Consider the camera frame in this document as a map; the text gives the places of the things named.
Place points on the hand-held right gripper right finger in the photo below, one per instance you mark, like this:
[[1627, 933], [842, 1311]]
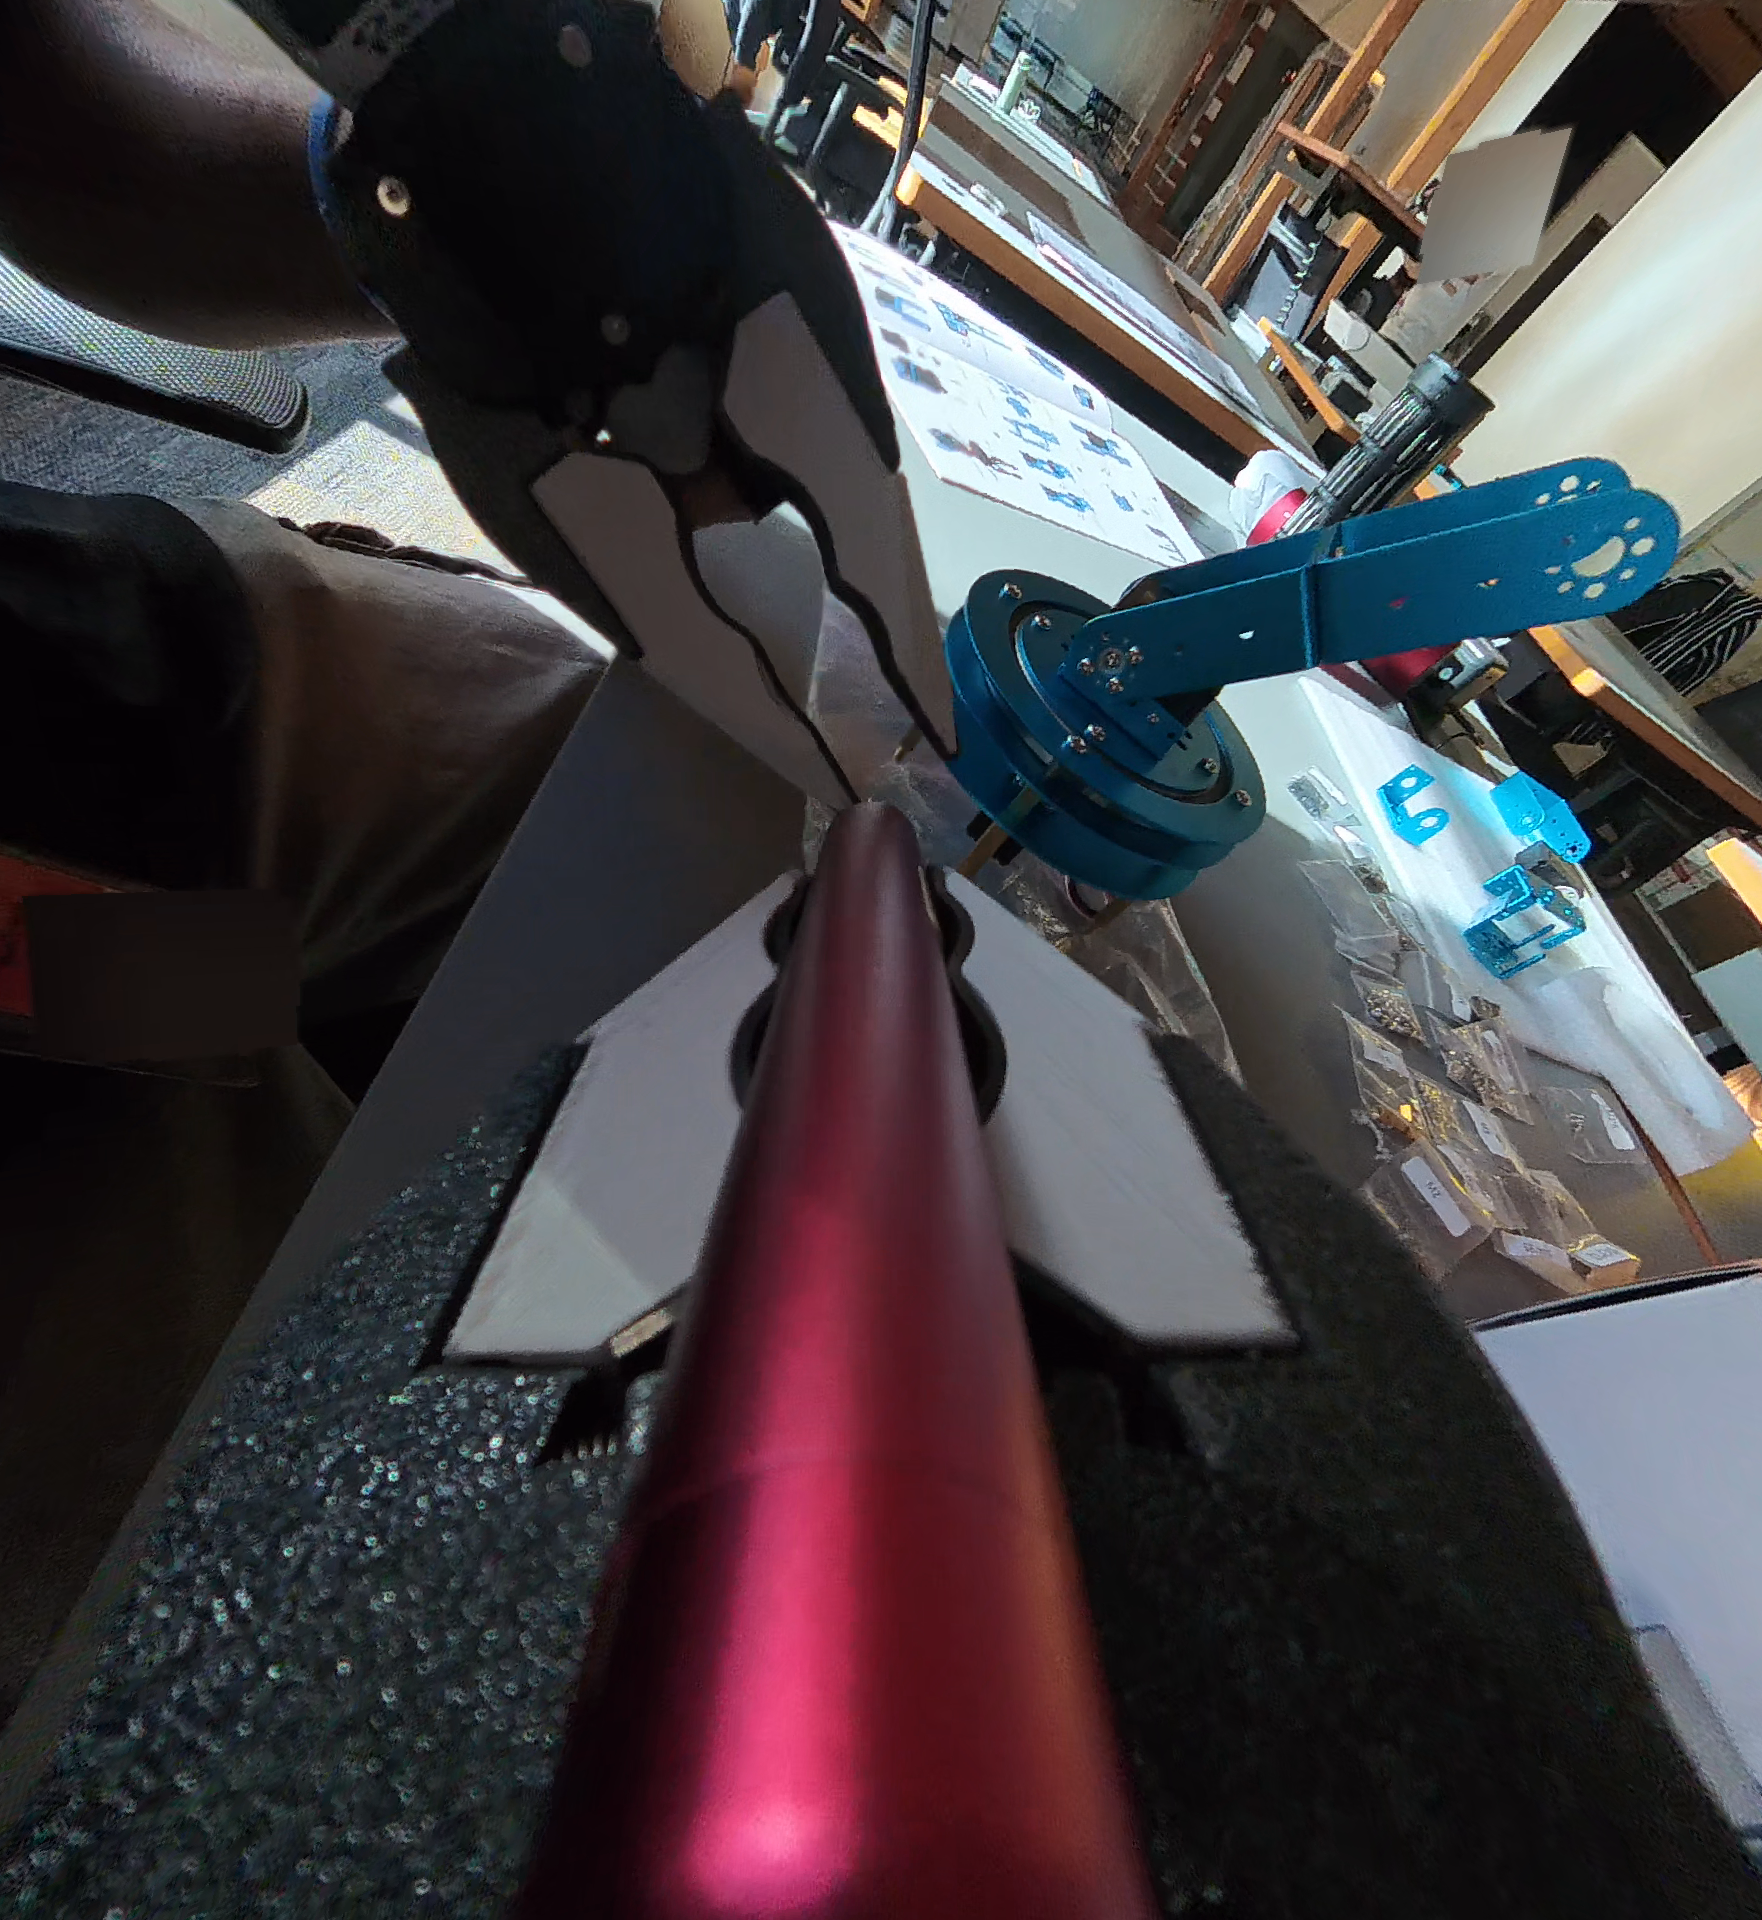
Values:
[[1119, 1184]]

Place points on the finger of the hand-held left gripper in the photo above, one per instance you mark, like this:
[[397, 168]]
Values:
[[835, 450], [626, 554]]

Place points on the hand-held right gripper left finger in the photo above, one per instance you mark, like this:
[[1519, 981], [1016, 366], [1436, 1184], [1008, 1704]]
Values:
[[594, 1201]]

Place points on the red metal screwdriver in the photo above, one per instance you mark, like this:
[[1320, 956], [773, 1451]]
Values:
[[852, 1348]]

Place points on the blue toy robot arm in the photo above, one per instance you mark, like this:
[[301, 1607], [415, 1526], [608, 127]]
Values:
[[1419, 584]]

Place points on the person's left forearm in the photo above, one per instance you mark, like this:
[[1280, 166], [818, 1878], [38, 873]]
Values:
[[115, 181]]

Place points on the grey desk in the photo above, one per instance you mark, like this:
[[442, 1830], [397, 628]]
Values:
[[641, 870]]

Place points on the printed instruction sheet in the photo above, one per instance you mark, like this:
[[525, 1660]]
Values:
[[1032, 436]]

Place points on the blue wristband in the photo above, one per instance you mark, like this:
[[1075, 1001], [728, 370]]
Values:
[[321, 150]]

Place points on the clear plastic bag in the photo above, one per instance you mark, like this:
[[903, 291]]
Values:
[[1119, 974]]

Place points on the person's tan trousers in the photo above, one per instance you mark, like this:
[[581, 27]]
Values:
[[371, 721]]

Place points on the wooden edged table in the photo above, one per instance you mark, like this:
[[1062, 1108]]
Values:
[[1690, 750], [1090, 241]]

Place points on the pile of small screw bags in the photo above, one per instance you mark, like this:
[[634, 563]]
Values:
[[1465, 1048]]

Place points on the grey mesh office chair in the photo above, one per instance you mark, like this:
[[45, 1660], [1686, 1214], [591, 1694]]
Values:
[[101, 337]]

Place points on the white foam sheet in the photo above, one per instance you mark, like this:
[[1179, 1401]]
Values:
[[1617, 1034]]

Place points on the black screwdriver bit holder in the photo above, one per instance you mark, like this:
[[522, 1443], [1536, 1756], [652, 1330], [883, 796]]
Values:
[[1406, 436]]

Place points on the red metal case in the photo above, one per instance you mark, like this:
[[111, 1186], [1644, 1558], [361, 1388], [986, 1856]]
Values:
[[1409, 670]]

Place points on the white cardboard box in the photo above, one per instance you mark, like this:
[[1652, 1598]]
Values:
[[1690, 1454]]

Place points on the black white striped bag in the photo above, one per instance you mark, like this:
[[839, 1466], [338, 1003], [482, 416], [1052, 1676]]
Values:
[[1706, 624]]

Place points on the small flat blue bracket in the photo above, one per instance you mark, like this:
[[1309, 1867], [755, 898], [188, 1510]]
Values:
[[1406, 808]]

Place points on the large u-shaped blue bracket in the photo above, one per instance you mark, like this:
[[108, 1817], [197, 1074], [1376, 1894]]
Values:
[[1497, 883]]

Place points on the blue bracket with holes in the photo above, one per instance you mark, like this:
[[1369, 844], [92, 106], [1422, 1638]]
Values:
[[1533, 817]]

